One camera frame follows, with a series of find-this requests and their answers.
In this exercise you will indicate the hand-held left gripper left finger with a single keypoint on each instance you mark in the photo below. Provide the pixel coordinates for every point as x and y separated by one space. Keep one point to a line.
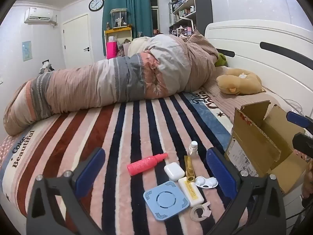
88 173

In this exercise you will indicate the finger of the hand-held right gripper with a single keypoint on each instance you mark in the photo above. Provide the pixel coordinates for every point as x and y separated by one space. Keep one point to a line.
303 144
297 118

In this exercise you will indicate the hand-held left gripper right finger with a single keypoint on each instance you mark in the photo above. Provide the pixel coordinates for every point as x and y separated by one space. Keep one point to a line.
220 173

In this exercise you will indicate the white contact lens case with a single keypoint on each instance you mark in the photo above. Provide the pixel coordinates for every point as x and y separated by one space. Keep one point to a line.
207 182

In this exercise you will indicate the gold rectangular case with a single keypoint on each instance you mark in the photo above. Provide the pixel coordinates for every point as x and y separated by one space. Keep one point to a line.
188 169

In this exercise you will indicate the white rectangular case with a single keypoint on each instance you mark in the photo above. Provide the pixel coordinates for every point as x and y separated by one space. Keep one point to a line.
190 192

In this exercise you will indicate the small white bottle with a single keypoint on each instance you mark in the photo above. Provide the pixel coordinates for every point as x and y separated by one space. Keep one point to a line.
192 150

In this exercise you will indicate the brown cardboard box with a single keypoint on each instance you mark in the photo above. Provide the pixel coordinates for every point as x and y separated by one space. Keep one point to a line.
256 137

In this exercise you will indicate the white earbuds case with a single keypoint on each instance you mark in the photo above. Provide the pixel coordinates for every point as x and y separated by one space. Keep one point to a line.
174 171

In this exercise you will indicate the pink spray bottle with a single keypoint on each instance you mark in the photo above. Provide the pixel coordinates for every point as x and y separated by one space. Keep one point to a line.
144 165

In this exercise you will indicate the blue square plastic device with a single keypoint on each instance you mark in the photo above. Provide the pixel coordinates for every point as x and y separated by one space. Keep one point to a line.
166 199

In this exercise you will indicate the striped plush blanket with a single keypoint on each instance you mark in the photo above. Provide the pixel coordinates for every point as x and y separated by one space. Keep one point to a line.
122 132

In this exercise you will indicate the pink ribbed pillow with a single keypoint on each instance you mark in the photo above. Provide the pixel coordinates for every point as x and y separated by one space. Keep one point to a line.
234 102

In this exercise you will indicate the tan plush toy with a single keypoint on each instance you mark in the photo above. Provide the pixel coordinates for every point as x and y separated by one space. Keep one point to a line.
234 83

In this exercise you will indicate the rolled striped duvet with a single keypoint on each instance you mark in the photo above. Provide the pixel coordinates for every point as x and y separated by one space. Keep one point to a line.
97 83

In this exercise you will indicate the green plush toy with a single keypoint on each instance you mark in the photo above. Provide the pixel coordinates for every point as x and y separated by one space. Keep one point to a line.
222 60

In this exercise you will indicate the white bed headboard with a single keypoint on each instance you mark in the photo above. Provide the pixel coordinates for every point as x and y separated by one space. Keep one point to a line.
244 36

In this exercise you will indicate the bright pink bag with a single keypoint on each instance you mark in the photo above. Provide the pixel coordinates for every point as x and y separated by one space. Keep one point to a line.
112 51

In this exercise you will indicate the white door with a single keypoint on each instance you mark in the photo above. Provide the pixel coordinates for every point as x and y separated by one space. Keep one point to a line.
75 41

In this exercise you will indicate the yellow shelf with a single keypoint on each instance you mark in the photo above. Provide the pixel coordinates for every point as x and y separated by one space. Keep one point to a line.
117 30

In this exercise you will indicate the dark tall bookshelf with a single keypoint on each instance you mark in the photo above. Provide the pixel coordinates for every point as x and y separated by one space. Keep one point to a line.
203 2

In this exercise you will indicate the glass display case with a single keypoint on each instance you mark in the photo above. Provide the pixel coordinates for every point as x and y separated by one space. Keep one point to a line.
118 18

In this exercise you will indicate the white air conditioner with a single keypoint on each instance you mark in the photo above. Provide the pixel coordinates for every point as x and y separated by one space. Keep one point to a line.
39 15

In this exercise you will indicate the teal curtain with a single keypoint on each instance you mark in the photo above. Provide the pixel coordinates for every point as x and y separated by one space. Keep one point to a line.
139 12

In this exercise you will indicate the window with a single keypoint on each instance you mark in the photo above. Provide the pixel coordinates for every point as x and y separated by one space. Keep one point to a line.
154 12

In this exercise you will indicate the small wall poster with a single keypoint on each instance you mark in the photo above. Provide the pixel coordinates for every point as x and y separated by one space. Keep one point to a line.
27 51

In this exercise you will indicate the round wall clock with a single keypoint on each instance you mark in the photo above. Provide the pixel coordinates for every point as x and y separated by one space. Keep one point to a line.
96 4

